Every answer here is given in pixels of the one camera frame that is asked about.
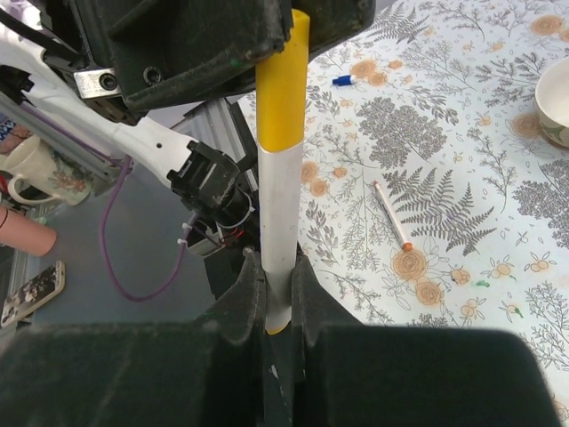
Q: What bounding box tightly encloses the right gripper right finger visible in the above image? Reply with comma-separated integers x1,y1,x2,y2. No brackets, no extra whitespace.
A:
292,255,364,351

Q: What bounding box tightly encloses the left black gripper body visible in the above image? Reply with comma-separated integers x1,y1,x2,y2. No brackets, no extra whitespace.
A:
39,1,376,123

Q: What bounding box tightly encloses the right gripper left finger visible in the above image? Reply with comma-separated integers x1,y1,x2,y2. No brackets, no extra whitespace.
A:
197,248,267,348

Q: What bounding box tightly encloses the yellow marker pen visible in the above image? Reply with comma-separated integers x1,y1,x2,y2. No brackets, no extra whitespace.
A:
259,144,303,334

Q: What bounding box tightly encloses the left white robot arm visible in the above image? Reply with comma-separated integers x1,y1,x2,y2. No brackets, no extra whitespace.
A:
1,1,376,260

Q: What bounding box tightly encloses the blue pen cap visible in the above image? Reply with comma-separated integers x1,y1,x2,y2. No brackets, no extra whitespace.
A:
332,75,359,87

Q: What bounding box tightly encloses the white floral mug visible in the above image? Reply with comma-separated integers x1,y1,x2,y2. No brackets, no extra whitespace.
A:
1,135,92,206

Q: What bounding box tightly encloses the floral tablecloth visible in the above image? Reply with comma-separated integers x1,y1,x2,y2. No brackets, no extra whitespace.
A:
299,1,568,409

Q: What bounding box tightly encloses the smartphone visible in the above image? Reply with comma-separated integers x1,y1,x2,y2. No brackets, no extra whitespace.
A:
1,261,66,327

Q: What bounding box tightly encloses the pink cylinder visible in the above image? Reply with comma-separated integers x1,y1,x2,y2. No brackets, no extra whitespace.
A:
1,206,57,257

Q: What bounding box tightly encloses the cream bowl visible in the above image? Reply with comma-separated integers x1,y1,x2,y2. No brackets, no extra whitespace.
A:
534,58,569,148

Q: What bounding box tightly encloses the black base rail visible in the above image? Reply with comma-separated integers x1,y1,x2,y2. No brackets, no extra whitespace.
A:
179,99,259,299

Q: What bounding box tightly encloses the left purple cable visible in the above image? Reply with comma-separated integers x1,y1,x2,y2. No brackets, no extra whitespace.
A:
100,155,186,302

